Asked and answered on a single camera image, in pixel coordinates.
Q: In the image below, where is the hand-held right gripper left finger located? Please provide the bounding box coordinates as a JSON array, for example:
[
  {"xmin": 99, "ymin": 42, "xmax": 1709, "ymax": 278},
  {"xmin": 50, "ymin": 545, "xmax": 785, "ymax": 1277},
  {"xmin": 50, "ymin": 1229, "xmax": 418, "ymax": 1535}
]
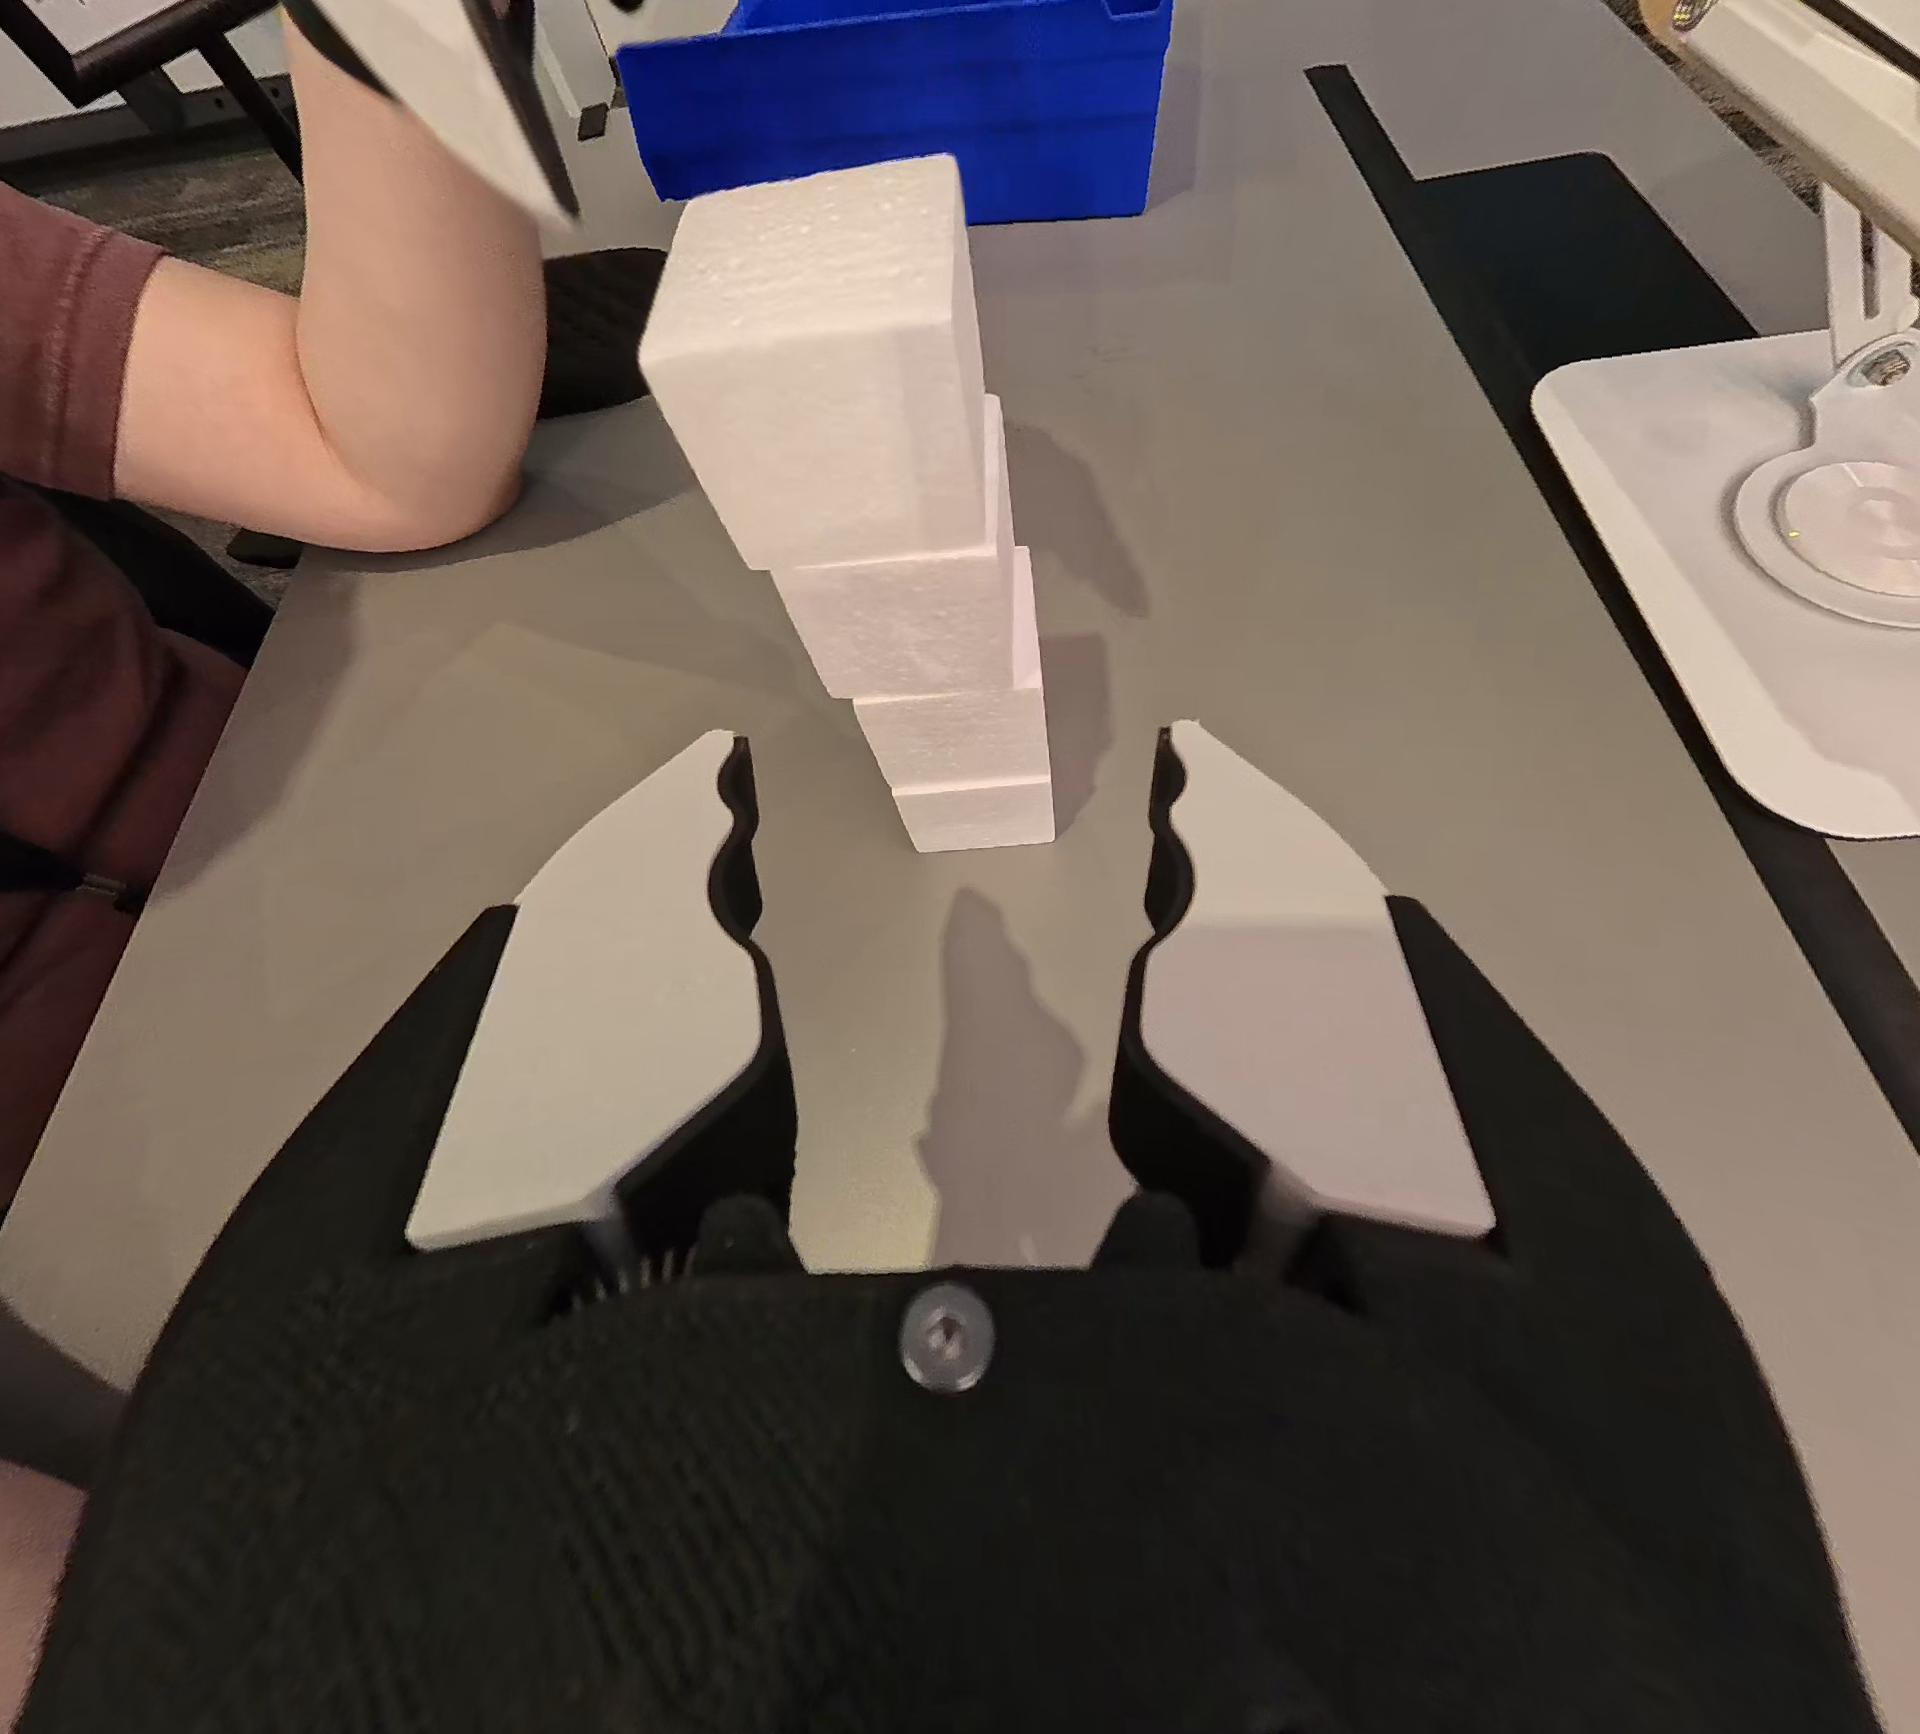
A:
[{"xmin": 403, "ymin": 731, "xmax": 799, "ymax": 1275}]

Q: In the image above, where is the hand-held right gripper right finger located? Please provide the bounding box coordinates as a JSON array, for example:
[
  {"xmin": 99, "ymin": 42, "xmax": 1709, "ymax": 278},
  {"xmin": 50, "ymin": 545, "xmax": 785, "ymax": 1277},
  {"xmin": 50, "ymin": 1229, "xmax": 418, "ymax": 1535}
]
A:
[{"xmin": 1112, "ymin": 720, "xmax": 1493, "ymax": 1277}]

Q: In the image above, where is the white hard foam cube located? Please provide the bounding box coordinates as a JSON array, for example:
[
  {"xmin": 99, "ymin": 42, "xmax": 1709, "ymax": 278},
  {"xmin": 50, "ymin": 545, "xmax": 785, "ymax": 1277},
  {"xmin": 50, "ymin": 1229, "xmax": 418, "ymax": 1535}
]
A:
[
  {"xmin": 634, "ymin": 156, "xmax": 991, "ymax": 572},
  {"xmin": 848, "ymin": 552, "xmax": 1052, "ymax": 790},
  {"xmin": 894, "ymin": 776, "xmax": 1061, "ymax": 852},
  {"xmin": 767, "ymin": 394, "xmax": 1021, "ymax": 707}
]

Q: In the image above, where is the person's right forearm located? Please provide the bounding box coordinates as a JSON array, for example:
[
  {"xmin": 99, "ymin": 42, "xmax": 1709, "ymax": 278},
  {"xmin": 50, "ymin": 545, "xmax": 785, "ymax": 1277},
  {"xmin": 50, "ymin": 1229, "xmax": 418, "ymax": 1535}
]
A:
[{"xmin": 0, "ymin": 1456, "xmax": 94, "ymax": 1734}]

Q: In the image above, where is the person's left forearm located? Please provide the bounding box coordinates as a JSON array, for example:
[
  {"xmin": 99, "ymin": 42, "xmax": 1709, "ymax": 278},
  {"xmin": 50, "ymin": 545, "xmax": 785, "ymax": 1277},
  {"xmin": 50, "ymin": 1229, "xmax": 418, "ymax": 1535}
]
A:
[{"xmin": 112, "ymin": 4, "xmax": 552, "ymax": 556}]

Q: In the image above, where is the blue plastic bin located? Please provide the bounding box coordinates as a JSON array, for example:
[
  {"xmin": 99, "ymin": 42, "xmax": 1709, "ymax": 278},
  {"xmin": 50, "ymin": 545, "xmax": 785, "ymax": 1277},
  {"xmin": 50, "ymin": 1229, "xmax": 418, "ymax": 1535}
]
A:
[{"xmin": 617, "ymin": 0, "xmax": 1199, "ymax": 230}]

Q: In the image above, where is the black office chair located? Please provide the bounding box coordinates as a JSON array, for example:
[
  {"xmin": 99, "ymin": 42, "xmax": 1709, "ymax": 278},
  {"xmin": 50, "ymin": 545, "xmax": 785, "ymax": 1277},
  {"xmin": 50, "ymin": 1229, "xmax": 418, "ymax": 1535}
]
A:
[{"xmin": 32, "ymin": 480, "xmax": 281, "ymax": 677}]

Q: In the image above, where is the white and wooden document stand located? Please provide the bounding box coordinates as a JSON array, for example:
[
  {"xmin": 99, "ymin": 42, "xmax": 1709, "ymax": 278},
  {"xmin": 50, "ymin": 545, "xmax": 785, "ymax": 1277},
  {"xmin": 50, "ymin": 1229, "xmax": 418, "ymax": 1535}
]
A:
[{"xmin": 1526, "ymin": 0, "xmax": 1920, "ymax": 845}]

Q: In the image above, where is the person's maroon shirt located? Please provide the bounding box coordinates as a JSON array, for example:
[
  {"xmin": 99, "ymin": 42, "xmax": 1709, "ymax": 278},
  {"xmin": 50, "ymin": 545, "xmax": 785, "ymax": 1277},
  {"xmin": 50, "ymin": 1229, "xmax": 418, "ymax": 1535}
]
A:
[{"xmin": 0, "ymin": 183, "xmax": 252, "ymax": 1204}]

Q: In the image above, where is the black harness strap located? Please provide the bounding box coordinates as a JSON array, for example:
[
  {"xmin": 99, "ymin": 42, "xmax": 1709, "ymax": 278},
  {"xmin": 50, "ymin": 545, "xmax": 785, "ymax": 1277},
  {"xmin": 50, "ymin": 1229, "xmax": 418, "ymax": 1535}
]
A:
[{"xmin": 0, "ymin": 839, "xmax": 150, "ymax": 919}]

